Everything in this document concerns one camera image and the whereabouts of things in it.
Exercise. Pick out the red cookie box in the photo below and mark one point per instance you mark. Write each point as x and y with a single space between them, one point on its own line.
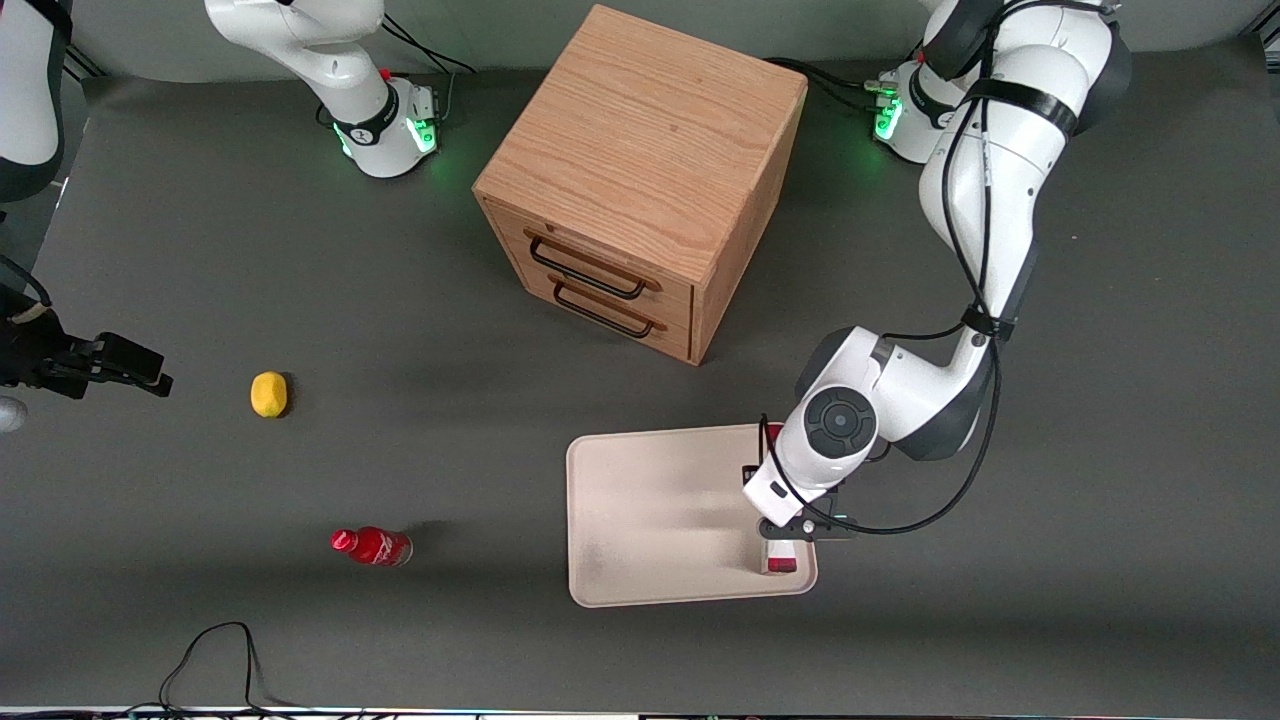
780 560

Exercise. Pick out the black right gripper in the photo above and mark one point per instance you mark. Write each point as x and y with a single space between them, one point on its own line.
32 352

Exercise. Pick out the red soda bottle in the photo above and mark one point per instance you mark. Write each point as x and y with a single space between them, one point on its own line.
375 546

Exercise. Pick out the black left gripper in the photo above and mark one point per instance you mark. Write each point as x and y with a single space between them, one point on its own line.
749 475

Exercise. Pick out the yellow lemon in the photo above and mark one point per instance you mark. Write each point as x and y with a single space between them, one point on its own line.
268 394

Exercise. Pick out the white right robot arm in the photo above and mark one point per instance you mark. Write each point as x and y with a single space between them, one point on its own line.
300 40

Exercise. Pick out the wooden drawer cabinet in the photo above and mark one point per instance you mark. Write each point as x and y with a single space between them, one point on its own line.
650 120

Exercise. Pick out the wooden drawer front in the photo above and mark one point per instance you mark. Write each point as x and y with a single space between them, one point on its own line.
600 325
610 255

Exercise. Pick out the beige plastic tray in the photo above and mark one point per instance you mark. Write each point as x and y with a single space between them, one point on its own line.
650 520

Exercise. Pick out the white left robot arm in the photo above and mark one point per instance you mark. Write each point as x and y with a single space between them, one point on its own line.
1000 170

